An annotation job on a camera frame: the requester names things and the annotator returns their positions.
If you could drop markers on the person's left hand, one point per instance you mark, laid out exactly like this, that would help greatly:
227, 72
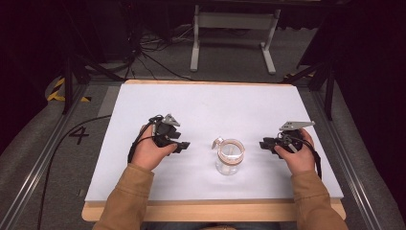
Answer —
149, 154

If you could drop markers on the person's right hand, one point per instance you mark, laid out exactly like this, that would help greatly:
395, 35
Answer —
300, 159

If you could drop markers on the clear glass jar with lid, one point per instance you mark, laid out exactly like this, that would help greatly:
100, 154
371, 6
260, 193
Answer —
229, 156

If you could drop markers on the black tripod stand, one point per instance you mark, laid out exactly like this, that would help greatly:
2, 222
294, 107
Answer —
73, 70
325, 80

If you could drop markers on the white table mat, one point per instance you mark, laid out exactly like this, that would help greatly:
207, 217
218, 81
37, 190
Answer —
207, 108

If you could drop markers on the yellow black floor tape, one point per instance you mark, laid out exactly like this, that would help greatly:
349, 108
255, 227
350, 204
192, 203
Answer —
56, 94

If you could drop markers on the aluminium floor rail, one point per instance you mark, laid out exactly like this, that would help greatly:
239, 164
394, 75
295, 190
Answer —
38, 166
348, 166

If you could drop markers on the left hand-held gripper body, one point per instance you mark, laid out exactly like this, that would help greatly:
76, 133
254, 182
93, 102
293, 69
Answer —
163, 131

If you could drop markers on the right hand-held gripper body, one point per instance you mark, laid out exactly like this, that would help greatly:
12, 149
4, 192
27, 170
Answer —
292, 135

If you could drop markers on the white metal stand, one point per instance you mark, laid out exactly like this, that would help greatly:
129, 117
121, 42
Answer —
234, 20

